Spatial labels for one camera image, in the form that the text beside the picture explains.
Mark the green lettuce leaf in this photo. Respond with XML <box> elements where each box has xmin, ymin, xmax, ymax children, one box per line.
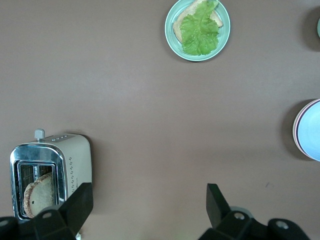
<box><xmin>179</xmin><ymin>0</ymin><xmax>221</xmax><ymax>57</ymax></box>

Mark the round toast in toaster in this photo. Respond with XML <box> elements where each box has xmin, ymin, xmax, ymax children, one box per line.
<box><xmin>22</xmin><ymin>171</ymin><xmax>55</xmax><ymax>219</ymax></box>

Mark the bread slice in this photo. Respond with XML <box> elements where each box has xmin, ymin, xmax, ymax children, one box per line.
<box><xmin>172</xmin><ymin>0</ymin><xmax>224</xmax><ymax>43</ymax></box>

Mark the green plate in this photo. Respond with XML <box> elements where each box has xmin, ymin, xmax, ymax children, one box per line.
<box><xmin>164</xmin><ymin>0</ymin><xmax>231</xmax><ymax>63</ymax></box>

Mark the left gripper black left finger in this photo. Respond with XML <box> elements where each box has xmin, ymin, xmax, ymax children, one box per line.
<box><xmin>0</xmin><ymin>182</ymin><xmax>94</xmax><ymax>240</ymax></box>

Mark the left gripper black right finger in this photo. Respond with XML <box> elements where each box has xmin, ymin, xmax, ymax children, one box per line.
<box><xmin>198</xmin><ymin>183</ymin><xmax>311</xmax><ymax>240</ymax></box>

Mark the light blue plate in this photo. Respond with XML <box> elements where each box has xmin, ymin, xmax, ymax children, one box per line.
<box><xmin>296</xmin><ymin>101</ymin><xmax>320</xmax><ymax>162</ymax></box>

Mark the pink plate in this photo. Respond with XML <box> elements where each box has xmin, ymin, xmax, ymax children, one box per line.
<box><xmin>292</xmin><ymin>98</ymin><xmax>320</xmax><ymax>161</ymax></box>

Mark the cream and chrome toaster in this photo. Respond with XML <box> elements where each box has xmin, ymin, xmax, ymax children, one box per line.
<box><xmin>9</xmin><ymin>128</ymin><xmax>94</xmax><ymax>221</ymax></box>

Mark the grey toaster lever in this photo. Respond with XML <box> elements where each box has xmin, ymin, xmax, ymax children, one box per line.
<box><xmin>33</xmin><ymin>128</ymin><xmax>46</xmax><ymax>141</ymax></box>

